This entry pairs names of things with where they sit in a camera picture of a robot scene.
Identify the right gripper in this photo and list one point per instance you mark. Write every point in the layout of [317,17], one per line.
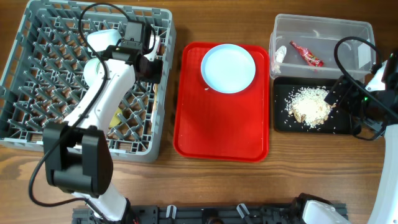
[346,102]

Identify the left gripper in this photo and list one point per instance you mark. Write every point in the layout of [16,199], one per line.
[156,78]

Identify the food scraps and rice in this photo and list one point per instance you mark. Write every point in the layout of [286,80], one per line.
[308,106]

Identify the green bowl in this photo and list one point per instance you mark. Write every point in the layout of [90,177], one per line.
[91,73]

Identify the light blue small bowl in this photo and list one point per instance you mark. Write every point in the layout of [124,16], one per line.
[101,39]

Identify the yellow cup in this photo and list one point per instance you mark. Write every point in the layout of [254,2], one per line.
[115,119]

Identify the wooden chopstick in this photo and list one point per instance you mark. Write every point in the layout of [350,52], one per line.
[155,88]

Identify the white plastic fork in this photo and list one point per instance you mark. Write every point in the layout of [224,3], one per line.
[153,113]

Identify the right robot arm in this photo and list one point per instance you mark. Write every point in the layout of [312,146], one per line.
[381,93]

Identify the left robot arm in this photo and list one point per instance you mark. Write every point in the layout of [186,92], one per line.
[76,157]

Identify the black waste tray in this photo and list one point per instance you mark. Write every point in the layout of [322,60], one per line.
[338,122]

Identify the grey dishwasher rack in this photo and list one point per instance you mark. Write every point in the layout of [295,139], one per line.
[43,77]

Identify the red wrapper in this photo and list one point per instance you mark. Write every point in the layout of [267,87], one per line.
[307,55]

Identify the light blue plate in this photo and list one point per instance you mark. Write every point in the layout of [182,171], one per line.
[228,68]

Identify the red plastic tray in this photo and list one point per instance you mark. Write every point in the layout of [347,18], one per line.
[213,125]

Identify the clear plastic bin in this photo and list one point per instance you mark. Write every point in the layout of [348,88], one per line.
[319,35]

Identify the crumpled white wrapper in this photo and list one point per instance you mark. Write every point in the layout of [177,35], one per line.
[279,58]

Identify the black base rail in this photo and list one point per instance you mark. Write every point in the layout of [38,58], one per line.
[276,213]

